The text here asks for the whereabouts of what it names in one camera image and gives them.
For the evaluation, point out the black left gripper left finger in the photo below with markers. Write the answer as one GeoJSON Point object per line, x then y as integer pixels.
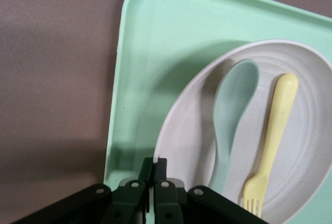
{"type": "Point", "coordinates": [111, 203]}

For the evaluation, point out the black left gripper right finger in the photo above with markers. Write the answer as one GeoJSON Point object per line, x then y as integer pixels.
{"type": "Point", "coordinates": [186, 206]}

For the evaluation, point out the yellow plastic fork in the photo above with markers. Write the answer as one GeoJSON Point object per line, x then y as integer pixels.
{"type": "Point", "coordinates": [280, 120]}

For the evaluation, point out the white round plate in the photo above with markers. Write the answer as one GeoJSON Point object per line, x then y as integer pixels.
{"type": "Point", "coordinates": [298, 136]}

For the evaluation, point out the teal plastic spoon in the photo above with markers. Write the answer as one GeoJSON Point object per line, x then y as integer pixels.
{"type": "Point", "coordinates": [233, 104]}

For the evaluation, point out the light green rectangular tray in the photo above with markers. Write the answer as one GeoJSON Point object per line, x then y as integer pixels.
{"type": "Point", "coordinates": [166, 53]}

